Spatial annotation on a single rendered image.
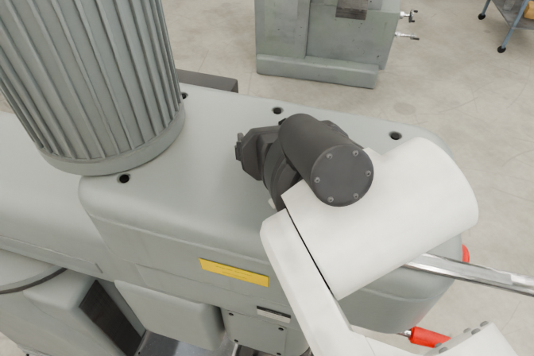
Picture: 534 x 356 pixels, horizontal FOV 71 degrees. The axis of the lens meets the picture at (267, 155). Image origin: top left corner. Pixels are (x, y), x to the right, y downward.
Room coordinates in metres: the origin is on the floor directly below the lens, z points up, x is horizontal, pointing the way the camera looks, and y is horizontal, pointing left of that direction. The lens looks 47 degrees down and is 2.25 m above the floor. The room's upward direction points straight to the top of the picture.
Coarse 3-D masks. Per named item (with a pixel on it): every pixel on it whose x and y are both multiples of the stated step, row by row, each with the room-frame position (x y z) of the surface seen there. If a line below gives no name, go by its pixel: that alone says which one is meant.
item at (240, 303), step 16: (144, 272) 0.26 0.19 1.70; (160, 272) 0.25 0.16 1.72; (160, 288) 0.26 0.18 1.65; (176, 288) 0.25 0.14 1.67; (192, 288) 0.24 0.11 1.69; (208, 288) 0.23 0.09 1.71; (224, 288) 0.23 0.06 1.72; (224, 304) 0.23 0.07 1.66; (240, 304) 0.22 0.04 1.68; (256, 304) 0.21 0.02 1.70; (272, 304) 0.21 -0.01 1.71; (272, 320) 0.21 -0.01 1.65; (288, 320) 0.20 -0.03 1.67
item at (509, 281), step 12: (408, 264) 0.18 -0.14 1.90; (420, 264) 0.18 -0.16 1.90; (432, 264) 0.18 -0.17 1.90; (444, 264) 0.18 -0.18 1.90; (456, 264) 0.18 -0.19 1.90; (468, 264) 0.18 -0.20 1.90; (444, 276) 0.17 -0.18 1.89; (456, 276) 0.16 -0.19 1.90; (468, 276) 0.16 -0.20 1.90; (480, 276) 0.16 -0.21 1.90; (492, 276) 0.16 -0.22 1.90; (504, 276) 0.16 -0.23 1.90; (516, 276) 0.16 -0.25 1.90; (528, 276) 0.16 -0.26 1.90; (504, 288) 0.15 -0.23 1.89; (516, 288) 0.15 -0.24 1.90; (528, 288) 0.15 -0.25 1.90
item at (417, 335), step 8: (416, 328) 0.17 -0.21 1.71; (408, 336) 0.17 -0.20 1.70; (416, 336) 0.16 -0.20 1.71; (424, 336) 0.16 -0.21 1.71; (432, 336) 0.16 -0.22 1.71; (440, 336) 0.16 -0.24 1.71; (448, 336) 0.17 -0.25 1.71; (416, 344) 0.16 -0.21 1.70; (424, 344) 0.16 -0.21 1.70; (432, 344) 0.16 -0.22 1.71
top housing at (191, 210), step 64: (192, 128) 0.38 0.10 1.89; (384, 128) 0.38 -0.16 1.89; (128, 192) 0.27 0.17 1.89; (192, 192) 0.27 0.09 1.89; (256, 192) 0.27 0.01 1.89; (128, 256) 0.25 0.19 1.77; (192, 256) 0.22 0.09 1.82; (256, 256) 0.20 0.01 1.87; (448, 256) 0.19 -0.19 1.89; (384, 320) 0.16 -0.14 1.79
